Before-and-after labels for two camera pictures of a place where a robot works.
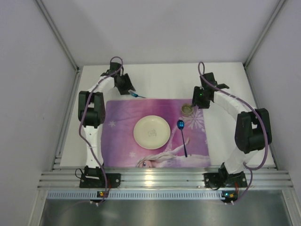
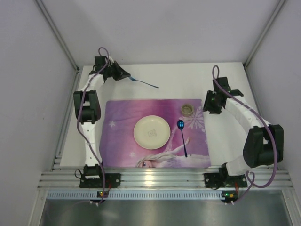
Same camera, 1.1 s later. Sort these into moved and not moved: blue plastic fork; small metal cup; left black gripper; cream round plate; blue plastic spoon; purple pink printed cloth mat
Moved: left black gripper; blue plastic fork
Not moved: small metal cup; cream round plate; blue plastic spoon; purple pink printed cloth mat
